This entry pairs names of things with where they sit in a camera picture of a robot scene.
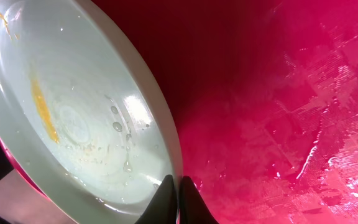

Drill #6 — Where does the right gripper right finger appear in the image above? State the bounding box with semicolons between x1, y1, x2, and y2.
178;176;218;224

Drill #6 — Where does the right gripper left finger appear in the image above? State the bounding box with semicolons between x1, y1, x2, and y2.
135;175;178;224

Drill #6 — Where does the mint green round plate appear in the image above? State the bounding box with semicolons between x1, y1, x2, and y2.
0;0;182;223

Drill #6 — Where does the red plastic tray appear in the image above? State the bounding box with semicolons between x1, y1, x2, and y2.
91;1;358;223

